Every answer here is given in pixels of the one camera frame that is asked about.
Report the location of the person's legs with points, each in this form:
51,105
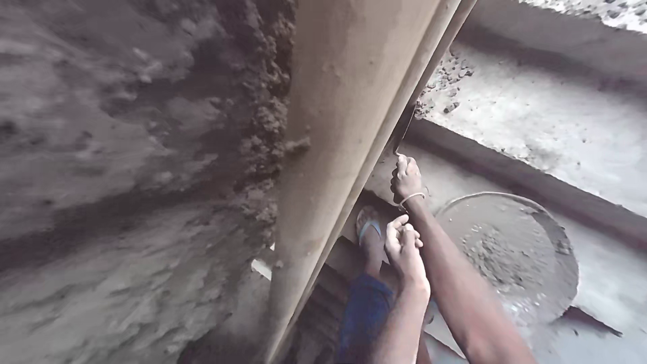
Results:
366,313

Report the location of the person's left fingers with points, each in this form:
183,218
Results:
417,240

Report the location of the person's left thumb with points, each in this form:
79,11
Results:
408,237

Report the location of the round mortar pan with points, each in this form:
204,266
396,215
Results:
565,283

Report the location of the small white block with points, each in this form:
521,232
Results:
262,268

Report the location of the person's left index finger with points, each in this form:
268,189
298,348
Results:
392,230

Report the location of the dark metal trowel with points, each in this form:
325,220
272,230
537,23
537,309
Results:
404,126

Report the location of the person's right forearm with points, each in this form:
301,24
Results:
465,293

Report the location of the person's left forearm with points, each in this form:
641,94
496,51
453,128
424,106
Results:
403,323

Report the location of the long beige column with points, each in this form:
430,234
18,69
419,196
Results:
333,131

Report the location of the person's right fingers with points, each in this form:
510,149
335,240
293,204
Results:
397,183

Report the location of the person's right hand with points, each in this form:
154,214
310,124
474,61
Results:
409,183

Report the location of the person's left hand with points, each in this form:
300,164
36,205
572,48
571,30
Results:
408,260

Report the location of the heap of pale gravel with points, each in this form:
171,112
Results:
619,11

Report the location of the pile of rubble bits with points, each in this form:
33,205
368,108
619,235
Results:
450,107

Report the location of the wet grey mortar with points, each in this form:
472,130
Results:
510,247

